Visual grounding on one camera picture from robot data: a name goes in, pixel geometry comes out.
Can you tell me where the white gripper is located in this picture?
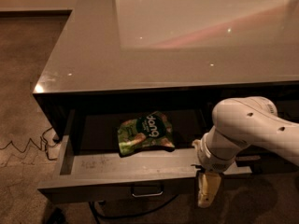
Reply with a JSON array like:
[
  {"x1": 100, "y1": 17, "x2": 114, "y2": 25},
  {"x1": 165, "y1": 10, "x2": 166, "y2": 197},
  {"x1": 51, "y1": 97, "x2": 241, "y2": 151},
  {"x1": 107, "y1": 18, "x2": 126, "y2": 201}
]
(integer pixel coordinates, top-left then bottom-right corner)
[{"x1": 192, "y1": 133, "x2": 237, "y2": 208}]

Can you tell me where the drawer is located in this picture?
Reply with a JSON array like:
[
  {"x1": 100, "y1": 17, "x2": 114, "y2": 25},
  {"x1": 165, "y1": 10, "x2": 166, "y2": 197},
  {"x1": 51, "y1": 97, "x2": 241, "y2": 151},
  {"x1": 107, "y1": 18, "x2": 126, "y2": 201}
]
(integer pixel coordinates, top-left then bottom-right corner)
[
  {"x1": 36, "y1": 107, "x2": 253, "y2": 205},
  {"x1": 235, "y1": 154, "x2": 299, "y2": 175}
]

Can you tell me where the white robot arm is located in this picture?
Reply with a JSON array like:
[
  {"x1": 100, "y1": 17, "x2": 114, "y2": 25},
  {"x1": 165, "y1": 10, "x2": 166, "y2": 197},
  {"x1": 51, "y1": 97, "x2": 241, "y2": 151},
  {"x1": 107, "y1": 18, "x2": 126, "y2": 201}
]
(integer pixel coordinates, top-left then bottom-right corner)
[{"x1": 192, "y1": 96, "x2": 299, "y2": 208}]

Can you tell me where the dark cabinet with glossy top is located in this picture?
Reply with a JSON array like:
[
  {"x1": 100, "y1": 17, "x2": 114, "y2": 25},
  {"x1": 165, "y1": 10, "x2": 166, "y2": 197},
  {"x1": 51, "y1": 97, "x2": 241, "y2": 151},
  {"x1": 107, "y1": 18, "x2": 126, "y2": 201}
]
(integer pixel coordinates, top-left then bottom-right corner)
[{"x1": 34, "y1": 0, "x2": 299, "y2": 133}]

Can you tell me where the green snack bag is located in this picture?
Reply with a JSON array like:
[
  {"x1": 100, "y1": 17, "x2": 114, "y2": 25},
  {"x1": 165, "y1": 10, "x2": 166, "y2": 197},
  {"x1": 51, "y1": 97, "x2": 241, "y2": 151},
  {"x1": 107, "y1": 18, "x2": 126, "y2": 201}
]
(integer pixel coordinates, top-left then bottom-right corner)
[{"x1": 117, "y1": 111, "x2": 176, "y2": 157}]

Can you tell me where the black object on floor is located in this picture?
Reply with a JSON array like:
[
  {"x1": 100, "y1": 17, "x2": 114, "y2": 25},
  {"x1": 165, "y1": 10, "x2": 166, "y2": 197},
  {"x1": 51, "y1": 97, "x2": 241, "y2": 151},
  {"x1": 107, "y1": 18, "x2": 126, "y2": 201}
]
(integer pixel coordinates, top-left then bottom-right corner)
[{"x1": 45, "y1": 208, "x2": 66, "y2": 224}]

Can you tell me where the thick black cable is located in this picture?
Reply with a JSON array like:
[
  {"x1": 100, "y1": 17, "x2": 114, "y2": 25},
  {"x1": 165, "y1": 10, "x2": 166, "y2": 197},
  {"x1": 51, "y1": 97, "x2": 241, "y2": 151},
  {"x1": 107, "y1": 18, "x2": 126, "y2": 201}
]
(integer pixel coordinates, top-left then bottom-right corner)
[{"x1": 88, "y1": 193, "x2": 180, "y2": 224}]

